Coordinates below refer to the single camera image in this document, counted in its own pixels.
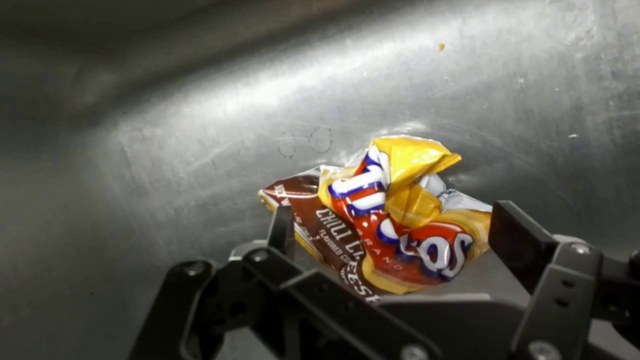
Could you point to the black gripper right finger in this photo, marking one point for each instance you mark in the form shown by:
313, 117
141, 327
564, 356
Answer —
526, 243

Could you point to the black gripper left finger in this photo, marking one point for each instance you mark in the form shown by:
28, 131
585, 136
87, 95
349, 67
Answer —
280, 230

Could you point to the yellow red chips packet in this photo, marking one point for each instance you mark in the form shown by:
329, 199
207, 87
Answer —
407, 207

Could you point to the stainless steel double sink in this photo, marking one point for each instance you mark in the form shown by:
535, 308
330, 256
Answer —
166, 132

